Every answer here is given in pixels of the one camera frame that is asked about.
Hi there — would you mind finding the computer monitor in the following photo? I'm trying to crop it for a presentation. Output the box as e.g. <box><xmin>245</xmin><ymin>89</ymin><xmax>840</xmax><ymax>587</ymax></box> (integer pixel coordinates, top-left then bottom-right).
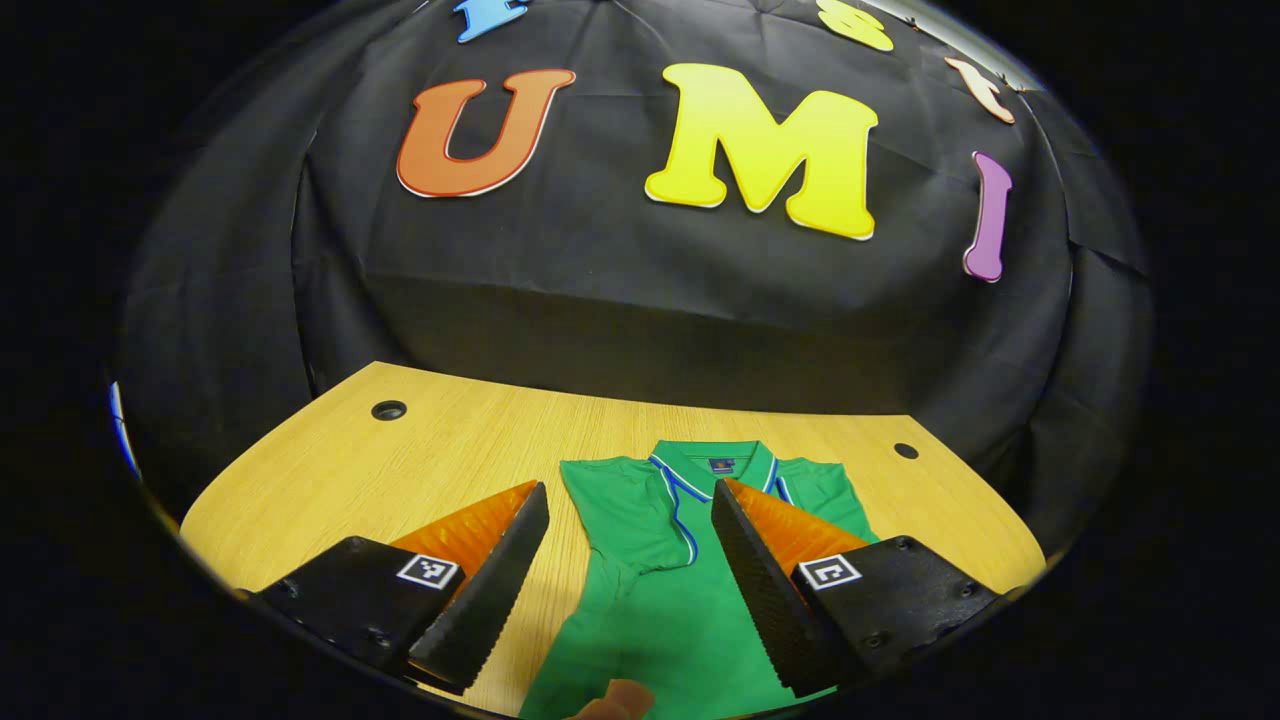
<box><xmin>108</xmin><ymin>380</ymin><xmax>141</xmax><ymax>481</ymax></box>

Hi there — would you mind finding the green polo T-shirt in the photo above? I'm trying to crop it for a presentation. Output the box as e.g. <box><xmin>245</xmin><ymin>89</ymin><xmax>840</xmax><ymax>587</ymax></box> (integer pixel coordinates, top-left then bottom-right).
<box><xmin>518</xmin><ymin>439</ymin><xmax>881</xmax><ymax>720</ymax></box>

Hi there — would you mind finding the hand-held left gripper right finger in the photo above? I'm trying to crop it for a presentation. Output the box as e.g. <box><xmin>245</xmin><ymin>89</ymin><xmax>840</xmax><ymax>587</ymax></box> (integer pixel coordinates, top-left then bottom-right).
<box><xmin>711</xmin><ymin>477</ymin><xmax>1002</xmax><ymax>699</ymax></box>

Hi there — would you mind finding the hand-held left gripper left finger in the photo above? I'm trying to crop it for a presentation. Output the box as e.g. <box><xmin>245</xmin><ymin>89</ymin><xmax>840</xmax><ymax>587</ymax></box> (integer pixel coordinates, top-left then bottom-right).
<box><xmin>245</xmin><ymin>480</ymin><xmax>552</xmax><ymax>697</ymax></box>

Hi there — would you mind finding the black backdrop cloth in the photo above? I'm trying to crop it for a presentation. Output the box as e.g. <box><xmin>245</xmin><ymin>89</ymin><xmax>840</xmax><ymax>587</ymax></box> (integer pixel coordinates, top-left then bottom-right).
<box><xmin>115</xmin><ymin>0</ymin><xmax>1151</xmax><ymax>556</ymax></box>

